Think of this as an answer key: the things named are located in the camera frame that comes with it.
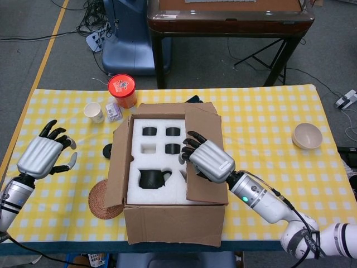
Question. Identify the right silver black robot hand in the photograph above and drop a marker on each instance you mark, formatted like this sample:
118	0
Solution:
212	162

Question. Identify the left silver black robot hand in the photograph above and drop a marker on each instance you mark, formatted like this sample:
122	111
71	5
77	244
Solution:
39	156

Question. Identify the brown cardboard box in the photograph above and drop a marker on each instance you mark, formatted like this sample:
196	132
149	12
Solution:
173	223

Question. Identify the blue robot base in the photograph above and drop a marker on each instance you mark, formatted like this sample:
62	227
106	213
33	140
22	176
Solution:
128	42

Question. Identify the black tea cup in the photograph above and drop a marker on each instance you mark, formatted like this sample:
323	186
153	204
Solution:
172	149
150	131
173	131

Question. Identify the black ceramic pitcher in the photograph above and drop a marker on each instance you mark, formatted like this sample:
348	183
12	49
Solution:
150	179

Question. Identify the dark teal case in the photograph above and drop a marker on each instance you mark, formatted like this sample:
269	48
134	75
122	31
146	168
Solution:
195	99

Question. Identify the white foam insert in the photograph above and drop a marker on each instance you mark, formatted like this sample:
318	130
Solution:
156	196

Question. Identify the yellow white checked tablecloth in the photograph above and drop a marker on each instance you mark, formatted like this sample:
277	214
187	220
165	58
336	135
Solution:
265	123

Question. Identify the black round disc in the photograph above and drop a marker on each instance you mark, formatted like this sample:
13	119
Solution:
106	152

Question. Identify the white paper cup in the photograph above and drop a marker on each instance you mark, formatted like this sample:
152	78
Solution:
93	112

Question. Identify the woven rattan coaster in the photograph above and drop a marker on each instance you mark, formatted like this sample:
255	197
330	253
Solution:
97	206

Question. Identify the small purple packet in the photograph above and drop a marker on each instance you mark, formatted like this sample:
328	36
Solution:
113	112

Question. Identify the beige bowl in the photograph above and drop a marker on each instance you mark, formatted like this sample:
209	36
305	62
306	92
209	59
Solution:
306	137

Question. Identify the blue grey seat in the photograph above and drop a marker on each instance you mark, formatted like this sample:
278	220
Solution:
175	260

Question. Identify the orange canister with red lid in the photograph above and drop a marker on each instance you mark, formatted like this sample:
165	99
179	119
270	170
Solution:
122	87

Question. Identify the blue crate with papers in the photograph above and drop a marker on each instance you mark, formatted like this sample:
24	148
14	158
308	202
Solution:
83	261

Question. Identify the black metal folding stand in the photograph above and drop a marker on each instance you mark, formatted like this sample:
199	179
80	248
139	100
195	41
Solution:
260	53

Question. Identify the white power strip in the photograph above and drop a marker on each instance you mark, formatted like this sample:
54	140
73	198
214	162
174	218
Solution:
93	42

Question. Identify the dark wooden mahjong table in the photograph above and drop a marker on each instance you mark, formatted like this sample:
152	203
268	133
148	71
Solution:
223	25

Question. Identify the black flat object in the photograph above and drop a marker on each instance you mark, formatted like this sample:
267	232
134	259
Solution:
348	149

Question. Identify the white black floor device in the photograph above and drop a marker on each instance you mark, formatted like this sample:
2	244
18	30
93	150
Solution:
346	100

